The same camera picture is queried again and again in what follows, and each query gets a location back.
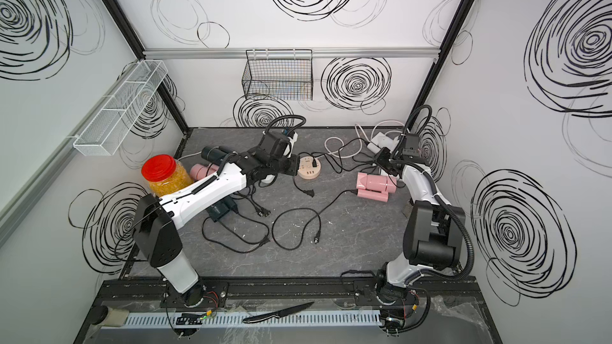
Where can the white hair dryer back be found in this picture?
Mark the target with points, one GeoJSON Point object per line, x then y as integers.
{"type": "Point", "coordinates": [381, 141]}

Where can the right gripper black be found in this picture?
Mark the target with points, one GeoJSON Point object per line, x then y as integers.
{"type": "Point", "coordinates": [380, 156]}

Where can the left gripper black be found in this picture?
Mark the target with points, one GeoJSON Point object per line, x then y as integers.
{"type": "Point", "coordinates": [294, 165]}

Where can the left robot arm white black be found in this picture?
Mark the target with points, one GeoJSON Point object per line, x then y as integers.
{"type": "Point", "coordinates": [159, 219]}

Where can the dark green hair dryer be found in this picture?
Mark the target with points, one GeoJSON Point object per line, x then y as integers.
{"type": "Point", "coordinates": [218, 155]}

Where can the white wire shelf basket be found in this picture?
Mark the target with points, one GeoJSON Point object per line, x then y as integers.
{"type": "Point", "coordinates": [134, 106]}

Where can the jar with red lid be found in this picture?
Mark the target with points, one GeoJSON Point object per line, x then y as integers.
{"type": "Point", "coordinates": [165, 175]}

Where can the black wire basket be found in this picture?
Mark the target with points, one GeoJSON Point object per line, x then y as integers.
{"type": "Point", "coordinates": [286, 74]}

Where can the white vent strip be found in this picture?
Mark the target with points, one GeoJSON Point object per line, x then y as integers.
{"type": "Point", "coordinates": [307, 318]}

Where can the round beige power strip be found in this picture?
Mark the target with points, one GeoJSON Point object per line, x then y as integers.
{"type": "Point", "coordinates": [309, 168]}

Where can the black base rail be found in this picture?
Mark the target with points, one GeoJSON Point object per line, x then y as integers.
{"type": "Point", "coordinates": [221, 291]}

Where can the black kitchen knife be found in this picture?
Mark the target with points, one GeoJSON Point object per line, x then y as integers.
{"type": "Point", "coordinates": [279, 314]}

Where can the pink hair dryer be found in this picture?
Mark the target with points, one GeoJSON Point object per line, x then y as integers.
{"type": "Point", "coordinates": [200, 171]}
{"type": "Point", "coordinates": [375, 187]}

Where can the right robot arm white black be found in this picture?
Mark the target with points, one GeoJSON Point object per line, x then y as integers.
{"type": "Point", "coordinates": [435, 242]}

